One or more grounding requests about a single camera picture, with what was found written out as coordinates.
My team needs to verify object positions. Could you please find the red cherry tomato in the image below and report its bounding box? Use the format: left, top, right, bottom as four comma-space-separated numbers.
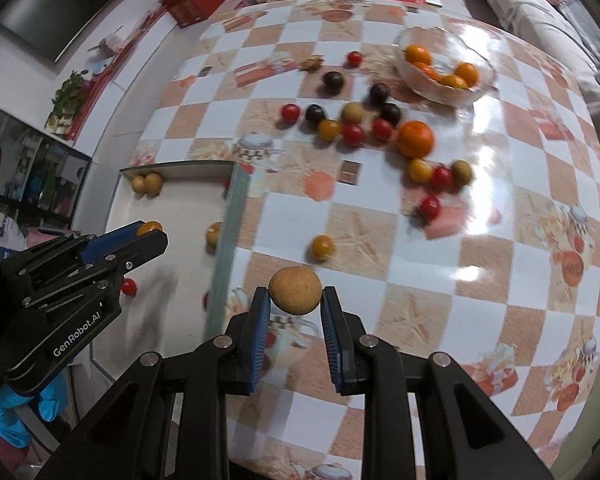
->
121, 278, 137, 297
429, 166, 454, 191

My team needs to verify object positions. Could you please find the yellow cherry tomato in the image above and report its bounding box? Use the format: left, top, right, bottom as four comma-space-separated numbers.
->
310, 234, 336, 262
136, 221, 163, 236
405, 158, 434, 184

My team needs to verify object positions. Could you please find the yellow cherry tomato front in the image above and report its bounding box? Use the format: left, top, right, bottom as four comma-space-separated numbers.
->
310, 234, 336, 262

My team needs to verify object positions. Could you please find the red tomato with stem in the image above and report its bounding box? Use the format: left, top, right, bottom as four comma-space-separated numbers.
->
418, 195, 441, 222

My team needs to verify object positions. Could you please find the brown longan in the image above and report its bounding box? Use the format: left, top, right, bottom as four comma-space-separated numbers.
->
204, 222, 222, 252

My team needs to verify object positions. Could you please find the blue gloved hand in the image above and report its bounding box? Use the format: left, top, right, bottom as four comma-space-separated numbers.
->
0, 372, 70, 450

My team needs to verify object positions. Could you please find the white shallow box tray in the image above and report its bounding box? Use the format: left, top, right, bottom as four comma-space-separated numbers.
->
90, 160, 250, 380

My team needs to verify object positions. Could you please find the longan pair in tray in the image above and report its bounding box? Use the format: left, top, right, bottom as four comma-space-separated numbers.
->
131, 172, 163, 196

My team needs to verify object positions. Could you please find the potted green plant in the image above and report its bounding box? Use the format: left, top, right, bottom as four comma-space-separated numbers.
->
45, 70, 88, 136

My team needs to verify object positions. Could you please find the green-brown longan right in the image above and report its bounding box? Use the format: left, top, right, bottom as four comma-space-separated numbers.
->
451, 159, 474, 188

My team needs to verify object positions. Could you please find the dark purple tomato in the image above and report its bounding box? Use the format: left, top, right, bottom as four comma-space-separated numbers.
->
322, 70, 344, 94

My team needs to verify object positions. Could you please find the large orange tangerine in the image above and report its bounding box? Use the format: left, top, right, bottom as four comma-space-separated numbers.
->
396, 120, 436, 158

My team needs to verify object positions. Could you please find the glass fruit bowl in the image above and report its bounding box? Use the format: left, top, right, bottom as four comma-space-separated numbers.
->
393, 26, 496, 107

